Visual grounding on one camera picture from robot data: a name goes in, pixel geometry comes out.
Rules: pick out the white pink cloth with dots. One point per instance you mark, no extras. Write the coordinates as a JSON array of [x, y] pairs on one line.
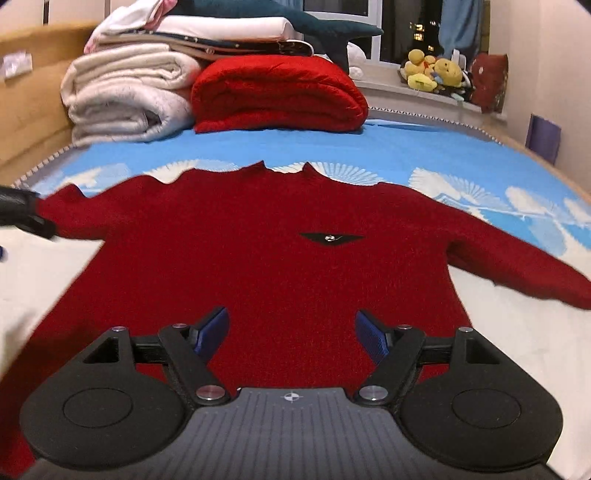
[[124, 18]]

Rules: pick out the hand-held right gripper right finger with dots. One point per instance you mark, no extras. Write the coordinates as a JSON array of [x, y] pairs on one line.
[[371, 334]]

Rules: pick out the dark red cushion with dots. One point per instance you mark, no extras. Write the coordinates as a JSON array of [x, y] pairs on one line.
[[489, 81]]

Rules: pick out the white sticker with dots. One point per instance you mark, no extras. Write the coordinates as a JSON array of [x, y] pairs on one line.
[[16, 64]]

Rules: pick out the purple box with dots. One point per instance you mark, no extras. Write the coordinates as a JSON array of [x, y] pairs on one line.
[[545, 138]]

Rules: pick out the white windowsill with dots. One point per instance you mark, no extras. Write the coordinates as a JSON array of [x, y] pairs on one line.
[[392, 90]]

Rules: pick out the red folded blanket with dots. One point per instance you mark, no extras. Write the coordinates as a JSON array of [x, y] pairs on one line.
[[277, 92]]

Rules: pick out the blue curtain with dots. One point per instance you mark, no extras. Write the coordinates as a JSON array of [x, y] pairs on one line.
[[461, 25]]

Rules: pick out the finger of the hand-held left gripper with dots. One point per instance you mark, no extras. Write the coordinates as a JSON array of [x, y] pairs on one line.
[[16, 199], [27, 224]]

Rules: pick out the wooden headboard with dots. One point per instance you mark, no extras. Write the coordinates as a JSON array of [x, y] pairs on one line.
[[32, 120]]

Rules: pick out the yellow plush toy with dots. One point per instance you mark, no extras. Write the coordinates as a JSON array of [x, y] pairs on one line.
[[418, 60], [448, 71]]

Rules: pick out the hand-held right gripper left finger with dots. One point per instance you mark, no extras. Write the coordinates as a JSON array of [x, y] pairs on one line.
[[213, 330]]

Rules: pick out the red knit sweater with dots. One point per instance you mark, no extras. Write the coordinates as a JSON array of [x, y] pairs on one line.
[[254, 258]]

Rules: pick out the beige folded blanket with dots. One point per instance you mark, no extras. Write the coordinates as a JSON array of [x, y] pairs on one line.
[[124, 92]]

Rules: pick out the blue white printed bed sheet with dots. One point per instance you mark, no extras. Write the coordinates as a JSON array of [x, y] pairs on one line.
[[415, 152]]

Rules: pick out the window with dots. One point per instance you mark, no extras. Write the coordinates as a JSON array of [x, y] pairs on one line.
[[401, 27]]

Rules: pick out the dark teal shark plush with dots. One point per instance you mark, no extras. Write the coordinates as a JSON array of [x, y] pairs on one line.
[[323, 25]]

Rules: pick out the yellow-green plush toy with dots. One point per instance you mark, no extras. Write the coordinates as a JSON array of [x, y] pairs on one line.
[[421, 83]]

